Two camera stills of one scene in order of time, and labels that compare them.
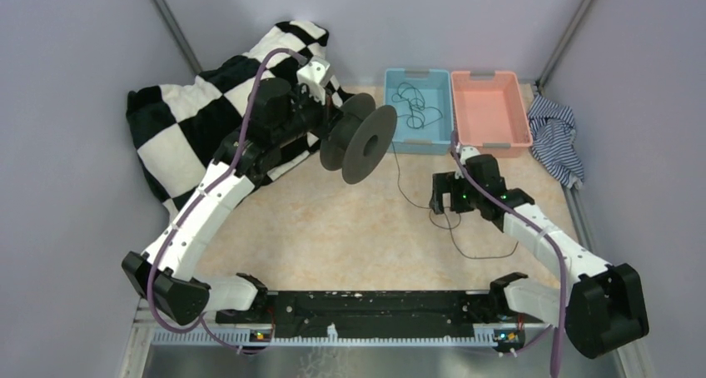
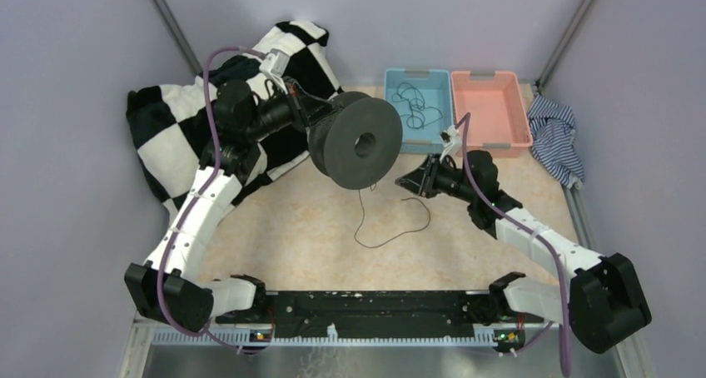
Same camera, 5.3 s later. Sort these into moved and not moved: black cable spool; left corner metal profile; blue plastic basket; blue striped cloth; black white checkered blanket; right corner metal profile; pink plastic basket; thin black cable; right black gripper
Moved: black cable spool; right black gripper; thin black cable
Not moved: pink plastic basket; black white checkered blanket; blue striped cloth; right corner metal profile; blue plastic basket; left corner metal profile
